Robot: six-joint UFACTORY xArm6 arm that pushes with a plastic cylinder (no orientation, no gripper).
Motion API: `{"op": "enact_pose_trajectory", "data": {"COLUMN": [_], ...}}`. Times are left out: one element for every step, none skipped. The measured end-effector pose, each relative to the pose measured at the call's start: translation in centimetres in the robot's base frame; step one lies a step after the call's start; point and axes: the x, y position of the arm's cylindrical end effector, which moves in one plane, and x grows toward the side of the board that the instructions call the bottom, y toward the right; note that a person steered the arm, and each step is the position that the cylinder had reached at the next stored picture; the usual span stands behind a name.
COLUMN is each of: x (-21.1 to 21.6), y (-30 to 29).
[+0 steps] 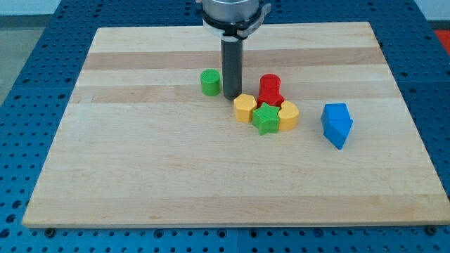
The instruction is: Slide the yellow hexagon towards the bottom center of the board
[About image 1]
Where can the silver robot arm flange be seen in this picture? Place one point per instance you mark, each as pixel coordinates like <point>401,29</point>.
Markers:
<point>233,20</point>

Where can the red star block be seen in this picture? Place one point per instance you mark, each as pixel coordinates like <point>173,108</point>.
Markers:
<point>272,99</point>

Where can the wooden board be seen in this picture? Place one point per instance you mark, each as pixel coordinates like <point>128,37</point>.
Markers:
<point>140,146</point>

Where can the red cylinder block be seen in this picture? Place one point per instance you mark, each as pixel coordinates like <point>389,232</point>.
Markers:
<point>269,84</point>

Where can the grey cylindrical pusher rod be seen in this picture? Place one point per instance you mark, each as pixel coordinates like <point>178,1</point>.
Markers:
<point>232,63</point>

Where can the yellow heart block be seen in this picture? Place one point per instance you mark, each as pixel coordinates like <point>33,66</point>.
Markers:
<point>288,116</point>

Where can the green star block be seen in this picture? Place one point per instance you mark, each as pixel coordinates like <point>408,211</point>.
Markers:
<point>265,118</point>

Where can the yellow hexagon block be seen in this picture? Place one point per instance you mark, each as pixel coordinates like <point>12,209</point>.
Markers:
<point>243,106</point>

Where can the blue pentagon block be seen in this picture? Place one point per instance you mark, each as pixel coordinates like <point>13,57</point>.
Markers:
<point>336,123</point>

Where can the green cylinder block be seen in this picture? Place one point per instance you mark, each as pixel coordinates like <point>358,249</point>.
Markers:
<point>210,82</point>

